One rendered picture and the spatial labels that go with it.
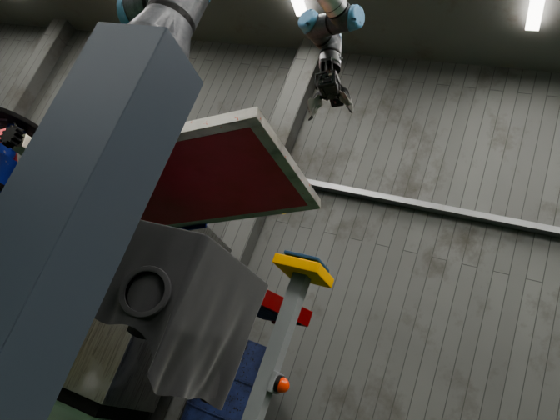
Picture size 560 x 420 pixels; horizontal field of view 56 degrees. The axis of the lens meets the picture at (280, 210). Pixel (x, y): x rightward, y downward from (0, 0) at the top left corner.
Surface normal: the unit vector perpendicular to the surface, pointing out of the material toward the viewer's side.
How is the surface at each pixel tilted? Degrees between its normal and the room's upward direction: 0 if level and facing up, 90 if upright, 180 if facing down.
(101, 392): 90
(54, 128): 90
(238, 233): 90
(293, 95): 90
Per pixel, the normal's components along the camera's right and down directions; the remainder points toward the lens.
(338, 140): -0.28, -0.41
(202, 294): 0.84, 0.18
